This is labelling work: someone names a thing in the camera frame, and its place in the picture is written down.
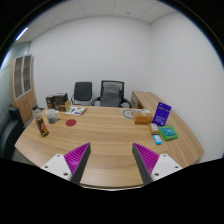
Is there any tall dark brown box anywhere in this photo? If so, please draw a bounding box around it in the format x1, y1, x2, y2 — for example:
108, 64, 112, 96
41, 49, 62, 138
45, 94, 55, 110

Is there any wooden side desk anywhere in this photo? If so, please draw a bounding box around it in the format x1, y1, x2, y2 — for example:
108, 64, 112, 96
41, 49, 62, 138
130, 90, 168, 111

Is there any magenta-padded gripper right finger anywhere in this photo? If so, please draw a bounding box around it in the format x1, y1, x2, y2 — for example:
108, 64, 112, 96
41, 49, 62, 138
132, 142, 184, 186

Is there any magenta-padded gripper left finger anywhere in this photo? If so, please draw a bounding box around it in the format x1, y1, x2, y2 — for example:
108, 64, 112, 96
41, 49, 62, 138
41, 142, 92, 185

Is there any wooden cabinet with glass doors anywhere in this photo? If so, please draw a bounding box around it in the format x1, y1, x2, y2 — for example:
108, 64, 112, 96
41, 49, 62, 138
9, 54, 38, 124

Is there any black sofa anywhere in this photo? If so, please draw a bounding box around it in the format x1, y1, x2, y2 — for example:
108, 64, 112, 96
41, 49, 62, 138
0, 105, 25, 160

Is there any white printed leaflet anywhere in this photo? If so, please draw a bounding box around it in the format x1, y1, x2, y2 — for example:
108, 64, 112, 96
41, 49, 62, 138
65, 106, 88, 116

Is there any purple standing sign card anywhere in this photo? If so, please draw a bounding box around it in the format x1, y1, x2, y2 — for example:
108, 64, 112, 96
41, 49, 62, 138
152, 101, 172, 127

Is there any black mesh office chair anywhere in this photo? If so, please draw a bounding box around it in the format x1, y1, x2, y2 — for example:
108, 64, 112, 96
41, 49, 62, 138
93, 79, 132, 108

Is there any flat round red coaster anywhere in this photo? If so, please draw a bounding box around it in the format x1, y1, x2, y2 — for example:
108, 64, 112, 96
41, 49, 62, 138
65, 119, 78, 127

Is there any long ceiling light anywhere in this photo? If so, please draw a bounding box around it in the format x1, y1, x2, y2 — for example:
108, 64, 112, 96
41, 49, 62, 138
14, 26, 30, 42

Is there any small blue box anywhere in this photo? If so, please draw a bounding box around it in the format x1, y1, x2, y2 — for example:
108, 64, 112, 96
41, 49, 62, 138
152, 134, 163, 146

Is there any small yellow box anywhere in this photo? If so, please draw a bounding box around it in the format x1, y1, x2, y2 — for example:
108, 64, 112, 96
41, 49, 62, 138
148, 122, 161, 135

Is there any white and grey mug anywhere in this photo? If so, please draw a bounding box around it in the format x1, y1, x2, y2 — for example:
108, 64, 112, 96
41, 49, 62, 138
45, 108, 61, 125

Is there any clear bottle with black cap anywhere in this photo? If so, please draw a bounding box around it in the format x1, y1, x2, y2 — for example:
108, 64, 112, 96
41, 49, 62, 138
33, 107, 50, 138

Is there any green box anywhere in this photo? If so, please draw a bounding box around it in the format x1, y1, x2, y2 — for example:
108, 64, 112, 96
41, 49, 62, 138
158, 125, 179, 142

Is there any dark brown striped box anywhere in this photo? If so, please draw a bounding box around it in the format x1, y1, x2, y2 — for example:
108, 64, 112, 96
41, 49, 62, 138
52, 92, 69, 107

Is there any dark brown box orange print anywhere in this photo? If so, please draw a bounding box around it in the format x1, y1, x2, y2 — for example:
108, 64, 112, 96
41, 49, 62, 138
58, 99, 72, 113

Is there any round white printed disc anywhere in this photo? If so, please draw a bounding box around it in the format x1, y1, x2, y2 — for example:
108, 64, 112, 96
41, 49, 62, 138
121, 108, 138, 120

